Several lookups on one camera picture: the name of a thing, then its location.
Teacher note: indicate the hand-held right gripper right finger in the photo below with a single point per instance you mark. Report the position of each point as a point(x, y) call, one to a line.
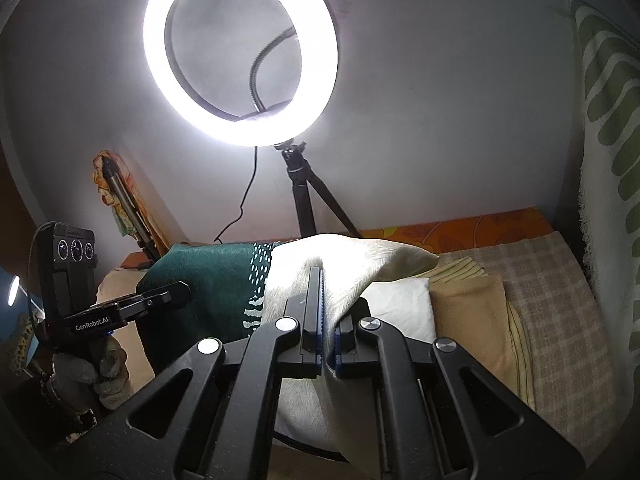
point(350, 347)

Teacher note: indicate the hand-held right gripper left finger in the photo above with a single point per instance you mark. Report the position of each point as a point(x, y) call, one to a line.
point(316, 310)

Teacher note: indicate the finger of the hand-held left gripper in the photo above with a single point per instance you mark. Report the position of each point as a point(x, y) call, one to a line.
point(162, 295)

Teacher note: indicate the green and white printed t-shirt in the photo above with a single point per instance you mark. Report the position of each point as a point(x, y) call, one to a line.
point(210, 270)

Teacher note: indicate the person's left hand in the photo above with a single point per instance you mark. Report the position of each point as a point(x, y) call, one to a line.
point(82, 380)

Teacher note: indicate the white clip desk lamp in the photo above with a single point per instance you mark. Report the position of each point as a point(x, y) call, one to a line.
point(12, 290)

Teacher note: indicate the small white garment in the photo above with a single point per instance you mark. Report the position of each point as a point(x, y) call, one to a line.
point(400, 310)

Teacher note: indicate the leopard print cloth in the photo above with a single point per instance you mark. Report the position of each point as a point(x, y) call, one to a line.
point(22, 342)

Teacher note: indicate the folded tripod with colourful scarf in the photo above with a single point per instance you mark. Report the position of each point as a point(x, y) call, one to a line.
point(100, 185)

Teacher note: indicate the beige blanket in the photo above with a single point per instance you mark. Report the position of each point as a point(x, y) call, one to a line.
point(470, 320)

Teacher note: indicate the grey checked blanket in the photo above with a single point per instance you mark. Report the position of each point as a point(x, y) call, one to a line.
point(550, 310)

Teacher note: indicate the black gooseneck phone holder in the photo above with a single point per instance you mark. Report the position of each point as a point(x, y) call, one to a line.
point(248, 80)

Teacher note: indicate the green striped white pillow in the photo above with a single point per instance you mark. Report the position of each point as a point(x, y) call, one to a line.
point(610, 160)

